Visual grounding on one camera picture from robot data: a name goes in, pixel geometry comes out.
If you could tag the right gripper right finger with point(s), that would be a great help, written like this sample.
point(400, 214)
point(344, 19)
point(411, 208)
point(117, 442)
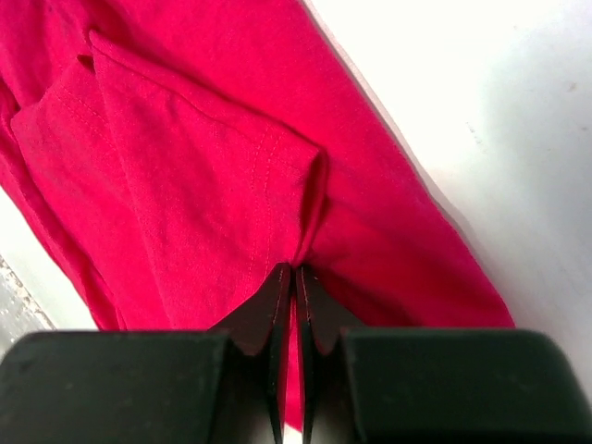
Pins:
point(363, 384)

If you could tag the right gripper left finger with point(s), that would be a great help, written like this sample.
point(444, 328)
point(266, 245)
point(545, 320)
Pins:
point(225, 384)

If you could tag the red t shirt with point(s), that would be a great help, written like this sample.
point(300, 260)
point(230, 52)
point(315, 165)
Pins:
point(168, 154)

